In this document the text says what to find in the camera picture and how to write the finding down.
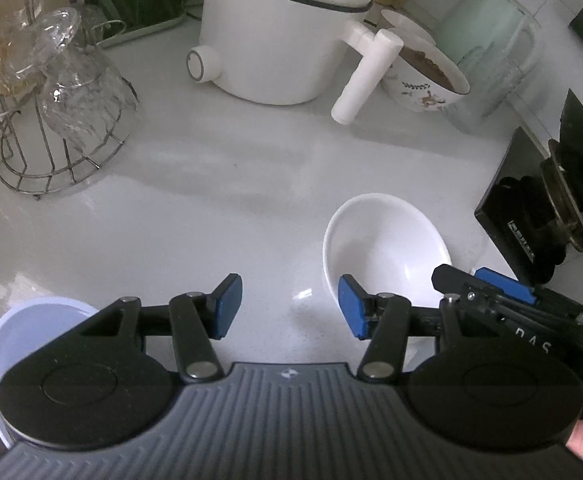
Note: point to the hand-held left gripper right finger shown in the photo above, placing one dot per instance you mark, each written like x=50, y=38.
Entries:
x=351, y=310

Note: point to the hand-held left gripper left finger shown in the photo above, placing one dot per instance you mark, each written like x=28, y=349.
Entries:
x=227, y=307

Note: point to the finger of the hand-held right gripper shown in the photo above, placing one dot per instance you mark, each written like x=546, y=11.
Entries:
x=506, y=285
x=451, y=280

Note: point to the white bowl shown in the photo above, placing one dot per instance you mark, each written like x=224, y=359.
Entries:
x=386, y=245

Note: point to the pale blue bowl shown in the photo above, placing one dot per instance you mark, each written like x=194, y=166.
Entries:
x=1, y=355

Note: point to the black gas stove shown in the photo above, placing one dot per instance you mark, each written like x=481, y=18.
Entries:
x=546, y=200

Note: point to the patterned ceramic bowl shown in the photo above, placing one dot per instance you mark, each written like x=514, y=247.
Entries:
x=421, y=80

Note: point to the glass pitcher with green insert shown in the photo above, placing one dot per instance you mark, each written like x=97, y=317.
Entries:
x=496, y=45

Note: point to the clear glass cup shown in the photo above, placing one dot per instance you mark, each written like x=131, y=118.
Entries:
x=81, y=100
x=58, y=32

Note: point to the white electric cooking pot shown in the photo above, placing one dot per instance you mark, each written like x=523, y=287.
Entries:
x=271, y=35

